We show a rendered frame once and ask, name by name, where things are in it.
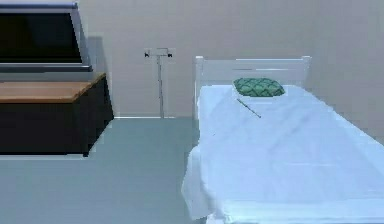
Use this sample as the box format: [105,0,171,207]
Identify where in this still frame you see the grey television set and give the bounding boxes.
[0,1,94,74]

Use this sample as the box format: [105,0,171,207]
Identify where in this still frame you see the green patterned pillow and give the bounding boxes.
[232,77,286,98]

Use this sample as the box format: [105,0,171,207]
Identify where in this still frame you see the thin grey coat stand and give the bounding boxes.
[144,47,174,119]

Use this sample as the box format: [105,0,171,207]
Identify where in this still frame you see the thin dark pencil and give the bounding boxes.
[236,98,262,119]

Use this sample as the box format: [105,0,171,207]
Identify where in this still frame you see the black cabinet with wooden top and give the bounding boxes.
[0,72,115,158]

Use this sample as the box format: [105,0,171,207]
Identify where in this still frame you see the white bed with blue sheet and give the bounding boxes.
[181,55,384,224]

